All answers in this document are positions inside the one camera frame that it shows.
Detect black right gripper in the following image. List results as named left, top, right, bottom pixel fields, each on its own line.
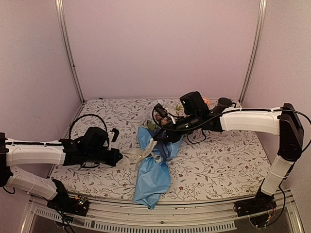
left=153, top=113, right=201, bottom=143

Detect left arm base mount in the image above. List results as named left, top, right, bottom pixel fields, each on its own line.
left=47, top=193, right=89, bottom=216

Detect white fake flower stems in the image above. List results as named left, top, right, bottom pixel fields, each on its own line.
left=174, top=104, right=184, bottom=116

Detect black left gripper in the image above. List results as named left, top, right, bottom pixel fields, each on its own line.
left=86, top=148, right=123, bottom=166

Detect left aluminium frame post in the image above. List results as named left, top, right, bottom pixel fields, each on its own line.
left=55, top=0, right=85, bottom=104

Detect pale blue fake flower stems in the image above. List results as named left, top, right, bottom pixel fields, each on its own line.
left=157, top=100, right=165, bottom=106

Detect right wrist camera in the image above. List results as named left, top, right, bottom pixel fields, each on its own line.
left=154, top=103, right=176, bottom=124

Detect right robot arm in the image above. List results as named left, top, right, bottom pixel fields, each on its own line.
left=152, top=91, right=307, bottom=212

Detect floral patterned table mat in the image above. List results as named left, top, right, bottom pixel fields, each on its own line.
left=51, top=99, right=270, bottom=202

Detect white ribbon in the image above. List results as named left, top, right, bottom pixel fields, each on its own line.
left=122, top=138, right=162, bottom=166

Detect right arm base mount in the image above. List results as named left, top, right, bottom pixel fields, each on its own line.
left=233, top=194, right=276, bottom=228

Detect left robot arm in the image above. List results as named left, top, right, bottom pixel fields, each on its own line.
left=0, top=127, right=122, bottom=211

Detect dark grey mug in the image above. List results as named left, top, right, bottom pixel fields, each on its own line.
left=217, top=97, right=236, bottom=108

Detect pink fake flower stems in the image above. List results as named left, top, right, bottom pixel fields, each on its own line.
left=155, top=113, right=169, bottom=126

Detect aluminium frame post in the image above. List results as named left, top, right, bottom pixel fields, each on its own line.
left=239, top=0, right=267, bottom=105
left=55, top=0, right=85, bottom=104

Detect right aluminium frame post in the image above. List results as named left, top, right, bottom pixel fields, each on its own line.
left=239, top=0, right=267, bottom=105

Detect orange patterned bowl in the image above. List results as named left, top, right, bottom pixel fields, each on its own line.
left=202, top=97, right=210, bottom=106

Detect front aluminium rail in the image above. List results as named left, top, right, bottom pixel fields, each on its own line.
left=21, top=189, right=306, bottom=233

